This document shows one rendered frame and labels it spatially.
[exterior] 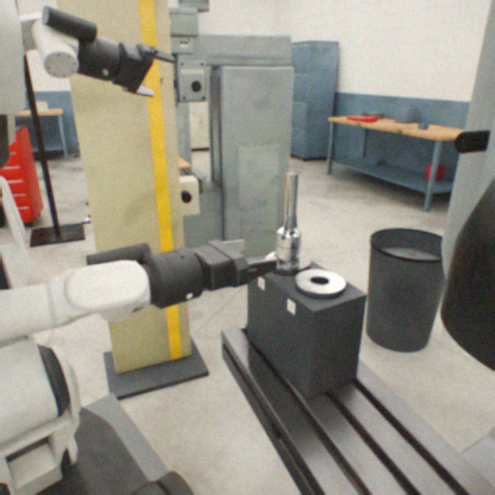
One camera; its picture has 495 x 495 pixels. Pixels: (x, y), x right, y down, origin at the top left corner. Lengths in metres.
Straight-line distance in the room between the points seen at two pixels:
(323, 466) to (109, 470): 0.71
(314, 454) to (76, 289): 0.43
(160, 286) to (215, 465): 1.40
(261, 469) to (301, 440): 1.22
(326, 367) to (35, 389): 0.50
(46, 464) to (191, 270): 0.62
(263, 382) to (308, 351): 0.14
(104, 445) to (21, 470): 0.29
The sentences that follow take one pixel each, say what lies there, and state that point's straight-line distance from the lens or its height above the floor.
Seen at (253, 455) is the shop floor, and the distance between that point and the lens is 1.98.
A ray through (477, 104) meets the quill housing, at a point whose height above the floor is 1.50.
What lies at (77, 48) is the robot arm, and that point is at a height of 1.57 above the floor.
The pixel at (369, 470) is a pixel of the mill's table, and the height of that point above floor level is 0.99.
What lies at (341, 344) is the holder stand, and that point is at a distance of 0.76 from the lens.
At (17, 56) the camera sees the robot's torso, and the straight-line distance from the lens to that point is 0.57.
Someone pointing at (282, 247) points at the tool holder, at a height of 1.22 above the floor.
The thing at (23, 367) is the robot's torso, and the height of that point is 1.07.
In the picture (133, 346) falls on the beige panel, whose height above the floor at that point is 0.18.
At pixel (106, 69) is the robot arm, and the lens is 0.99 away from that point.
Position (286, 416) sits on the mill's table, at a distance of 0.76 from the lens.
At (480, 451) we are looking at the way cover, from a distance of 0.88.
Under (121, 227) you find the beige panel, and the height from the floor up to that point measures 0.86.
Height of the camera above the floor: 1.53
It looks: 23 degrees down
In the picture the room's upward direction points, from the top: straight up
